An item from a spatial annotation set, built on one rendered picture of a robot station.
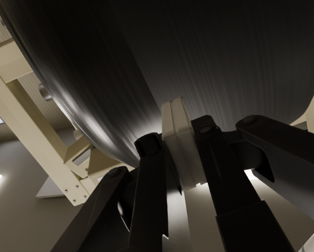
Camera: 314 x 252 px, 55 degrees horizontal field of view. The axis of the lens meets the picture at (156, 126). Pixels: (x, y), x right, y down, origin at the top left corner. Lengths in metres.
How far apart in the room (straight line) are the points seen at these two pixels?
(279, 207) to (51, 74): 3.01
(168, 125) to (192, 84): 0.13
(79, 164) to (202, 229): 2.26
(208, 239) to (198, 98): 2.87
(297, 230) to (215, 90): 2.79
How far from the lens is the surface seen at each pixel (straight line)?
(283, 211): 3.17
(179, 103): 0.19
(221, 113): 0.32
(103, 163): 0.97
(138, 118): 0.30
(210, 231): 3.18
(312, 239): 1.62
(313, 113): 0.75
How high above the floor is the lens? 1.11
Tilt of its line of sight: 32 degrees up
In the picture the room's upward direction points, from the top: 154 degrees clockwise
